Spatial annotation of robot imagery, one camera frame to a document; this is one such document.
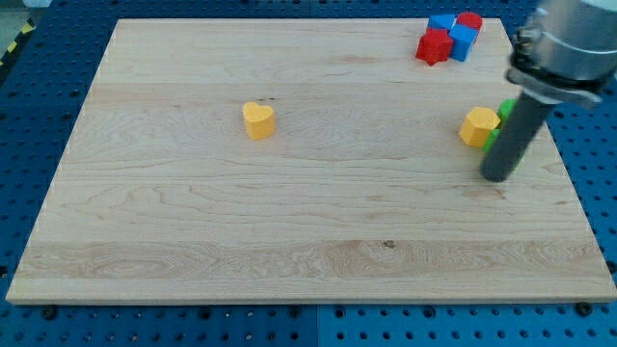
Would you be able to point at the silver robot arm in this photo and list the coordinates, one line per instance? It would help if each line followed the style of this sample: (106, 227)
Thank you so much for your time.
(566, 51)

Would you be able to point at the yellow heart block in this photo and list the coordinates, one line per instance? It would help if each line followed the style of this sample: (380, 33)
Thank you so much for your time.
(260, 120)

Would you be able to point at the yellow hexagon block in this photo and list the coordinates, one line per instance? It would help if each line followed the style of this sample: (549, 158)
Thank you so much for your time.
(477, 126)

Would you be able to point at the light wooden board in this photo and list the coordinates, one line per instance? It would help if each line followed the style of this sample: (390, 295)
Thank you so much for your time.
(364, 194)

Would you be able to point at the red star block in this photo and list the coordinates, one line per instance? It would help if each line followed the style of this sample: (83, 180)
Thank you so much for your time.
(434, 46)

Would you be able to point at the blue flat block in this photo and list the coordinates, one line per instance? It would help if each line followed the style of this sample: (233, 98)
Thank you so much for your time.
(442, 21)

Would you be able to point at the blue cube block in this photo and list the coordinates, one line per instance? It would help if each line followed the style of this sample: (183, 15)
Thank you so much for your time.
(463, 38)

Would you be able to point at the green round block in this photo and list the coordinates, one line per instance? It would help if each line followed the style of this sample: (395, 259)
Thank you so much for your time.
(505, 109)

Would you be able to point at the red round block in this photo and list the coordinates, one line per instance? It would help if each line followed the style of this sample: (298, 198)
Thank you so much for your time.
(470, 19)

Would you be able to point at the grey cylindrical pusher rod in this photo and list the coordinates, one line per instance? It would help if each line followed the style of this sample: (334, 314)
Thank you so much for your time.
(526, 118)

